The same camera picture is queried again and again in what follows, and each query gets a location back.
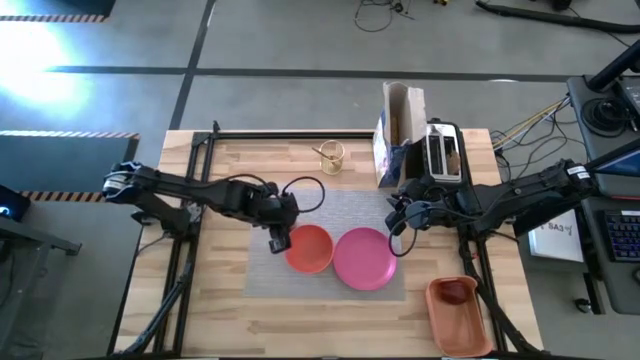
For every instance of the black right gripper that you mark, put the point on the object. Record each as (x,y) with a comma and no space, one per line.
(417,200)

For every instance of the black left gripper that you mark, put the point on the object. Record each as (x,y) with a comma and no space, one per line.
(280,210)

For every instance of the orange ribbed bowl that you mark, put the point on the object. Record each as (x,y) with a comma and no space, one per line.
(310,250)

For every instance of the grey woven placemat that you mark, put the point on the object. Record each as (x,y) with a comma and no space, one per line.
(280,280)

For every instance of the gold spoon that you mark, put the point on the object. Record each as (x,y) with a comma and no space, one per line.
(320,152)

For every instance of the pink plastic plate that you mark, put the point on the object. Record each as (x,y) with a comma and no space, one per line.
(365,260)

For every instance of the paper cereal bag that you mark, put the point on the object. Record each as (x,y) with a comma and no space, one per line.
(400,115)

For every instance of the red bell pepper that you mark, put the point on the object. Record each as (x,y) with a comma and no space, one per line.
(452,291)

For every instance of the orange rectangular tray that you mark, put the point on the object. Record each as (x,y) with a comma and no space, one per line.
(460,325)

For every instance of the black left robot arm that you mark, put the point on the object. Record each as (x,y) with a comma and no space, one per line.
(190,192)

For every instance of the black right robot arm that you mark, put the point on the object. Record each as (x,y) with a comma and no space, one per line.
(530,192)

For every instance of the brown toast slice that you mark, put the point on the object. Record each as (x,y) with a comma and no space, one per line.
(454,161)

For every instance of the black two-slot toaster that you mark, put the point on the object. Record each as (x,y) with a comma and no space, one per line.
(440,150)

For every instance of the white paper sheet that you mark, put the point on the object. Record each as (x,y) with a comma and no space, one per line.
(555,237)

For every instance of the grey side desk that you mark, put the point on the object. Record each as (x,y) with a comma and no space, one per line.
(585,130)

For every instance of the small black caster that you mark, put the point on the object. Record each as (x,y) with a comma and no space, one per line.
(582,305)

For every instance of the blue-edged laptop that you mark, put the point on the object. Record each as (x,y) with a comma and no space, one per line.
(615,162)

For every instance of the black keyboard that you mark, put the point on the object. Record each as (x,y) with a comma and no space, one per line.
(625,235)

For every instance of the black floor mat striped edge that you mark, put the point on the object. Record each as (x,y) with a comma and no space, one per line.
(60,165)
(55,7)

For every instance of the dark grey side table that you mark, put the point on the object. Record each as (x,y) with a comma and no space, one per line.
(30,250)

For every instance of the black device with blue light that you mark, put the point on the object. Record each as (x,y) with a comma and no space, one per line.
(10,202)

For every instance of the black aluminium table frame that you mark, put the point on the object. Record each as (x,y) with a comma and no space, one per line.
(300,135)

